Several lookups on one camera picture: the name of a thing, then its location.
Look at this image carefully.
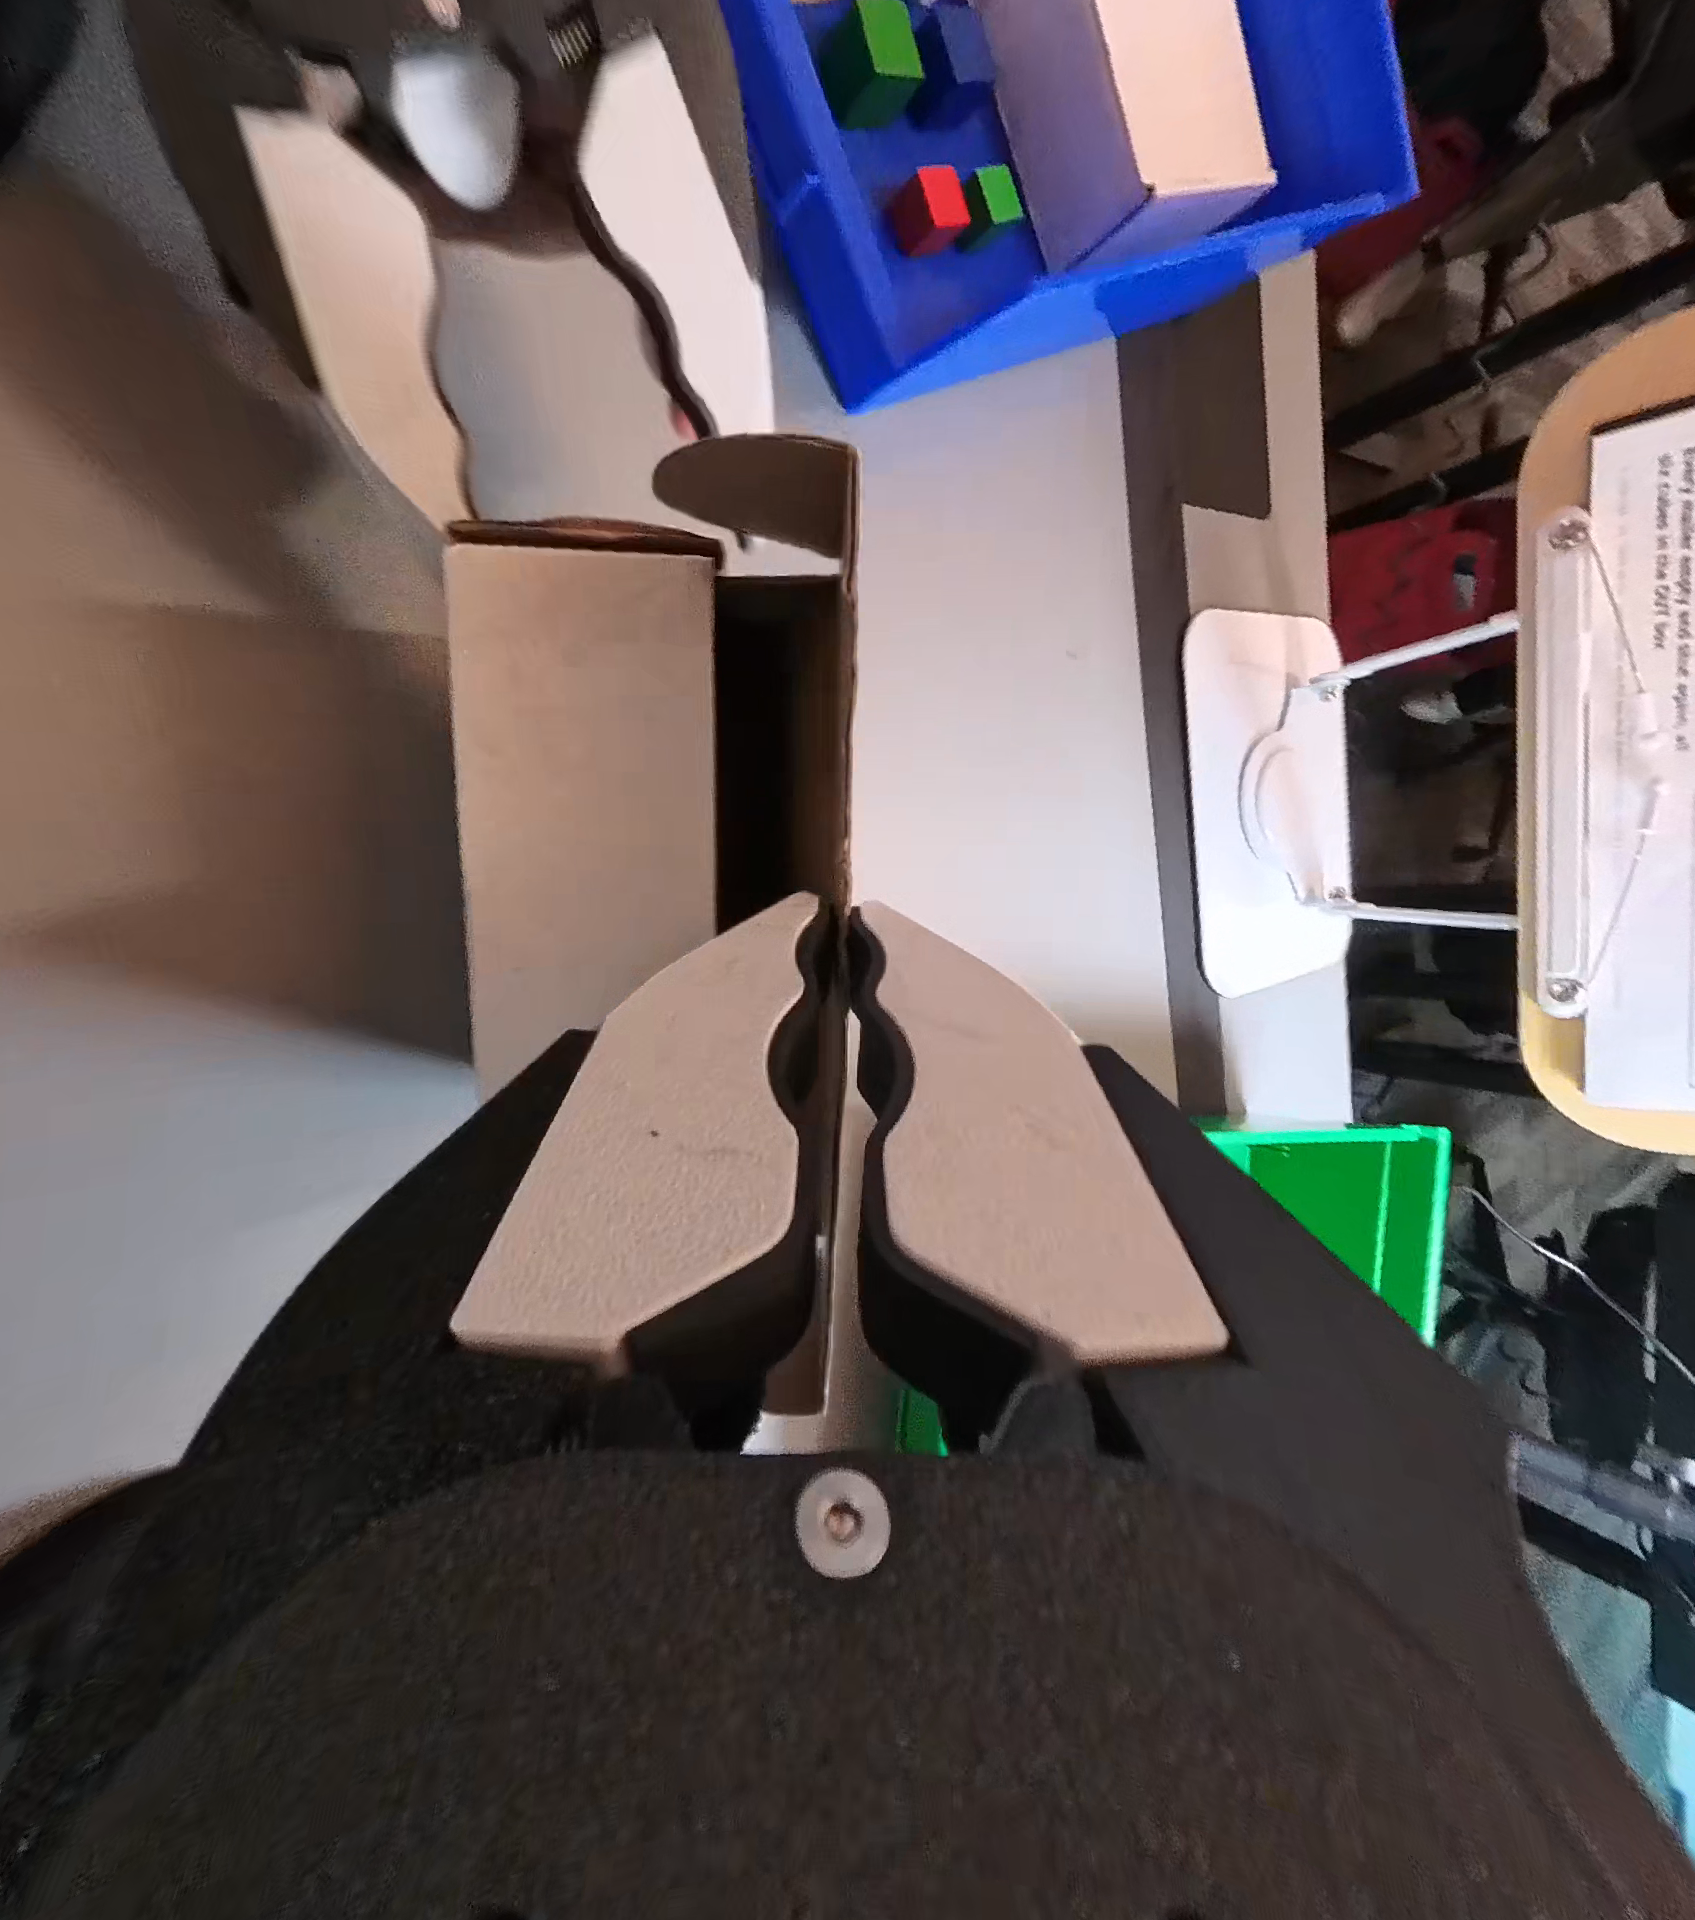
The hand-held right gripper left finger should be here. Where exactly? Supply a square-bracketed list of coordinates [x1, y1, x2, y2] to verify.
[450, 888, 849, 1380]

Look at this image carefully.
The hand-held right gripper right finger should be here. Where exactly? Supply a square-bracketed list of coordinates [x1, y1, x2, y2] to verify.
[847, 899, 1233, 1419]

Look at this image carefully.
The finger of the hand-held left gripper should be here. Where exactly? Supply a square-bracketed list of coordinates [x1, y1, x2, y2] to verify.
[236, 104, 478, 520]
[570, 22, 777, 443]

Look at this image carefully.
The blue plastic bin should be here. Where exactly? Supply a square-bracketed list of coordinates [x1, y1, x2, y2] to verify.
[720, 0, 1421, 413]

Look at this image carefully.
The white cardboard box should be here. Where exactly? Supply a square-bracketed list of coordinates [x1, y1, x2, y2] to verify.
[979, 0, 1281, 275]
[442, 431, 863, 1103]

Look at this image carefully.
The red cube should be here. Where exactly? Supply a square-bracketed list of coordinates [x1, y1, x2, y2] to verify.
[883, 163, 971, 257]

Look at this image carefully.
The green plastic bin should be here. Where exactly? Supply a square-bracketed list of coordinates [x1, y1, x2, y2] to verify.
[891, 1122, 1453, 1458]

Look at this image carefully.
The blue cube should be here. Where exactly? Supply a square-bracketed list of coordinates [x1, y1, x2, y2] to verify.
[913, 0, 999, 130]

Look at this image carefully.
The white metal stand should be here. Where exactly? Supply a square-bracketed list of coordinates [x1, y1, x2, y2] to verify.
[1181, 606, 1527, 1000]

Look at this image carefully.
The clear clip bar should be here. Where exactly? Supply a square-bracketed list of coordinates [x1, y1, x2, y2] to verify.
[1533, 510, 1681, 1021]

